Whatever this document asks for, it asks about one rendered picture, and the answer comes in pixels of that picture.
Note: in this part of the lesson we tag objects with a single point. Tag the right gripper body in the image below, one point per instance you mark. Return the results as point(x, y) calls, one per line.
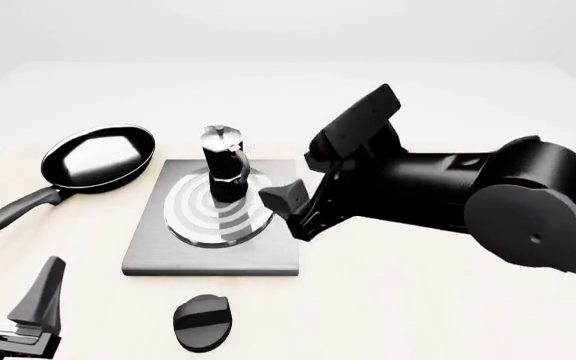
point(318, 210)

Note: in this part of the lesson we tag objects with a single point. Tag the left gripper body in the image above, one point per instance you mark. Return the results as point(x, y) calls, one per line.
point(13, 343)

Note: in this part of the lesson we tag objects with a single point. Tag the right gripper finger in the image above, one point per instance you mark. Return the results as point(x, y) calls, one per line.
point(322, 153)
point(285, 198)

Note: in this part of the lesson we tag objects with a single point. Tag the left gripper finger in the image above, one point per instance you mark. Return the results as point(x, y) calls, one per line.
point(40, 300)

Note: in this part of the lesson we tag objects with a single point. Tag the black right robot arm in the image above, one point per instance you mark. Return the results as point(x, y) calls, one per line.
point(428, 191)

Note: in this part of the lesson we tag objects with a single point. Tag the black and silver moka pot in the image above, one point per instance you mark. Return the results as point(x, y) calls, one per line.
point(224, 176)

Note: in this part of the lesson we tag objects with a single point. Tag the grey stove plate with rings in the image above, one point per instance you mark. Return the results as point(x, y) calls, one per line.
point(158, 255)

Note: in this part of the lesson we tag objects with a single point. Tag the round black stove knob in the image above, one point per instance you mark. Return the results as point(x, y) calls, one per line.
point(200, 326)

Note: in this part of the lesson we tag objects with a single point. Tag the flat black plate on stalk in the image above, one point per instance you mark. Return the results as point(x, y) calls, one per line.
point(363, 116)

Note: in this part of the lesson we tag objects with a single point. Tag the black frying pan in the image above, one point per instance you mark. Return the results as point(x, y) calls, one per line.
point(100, 159)

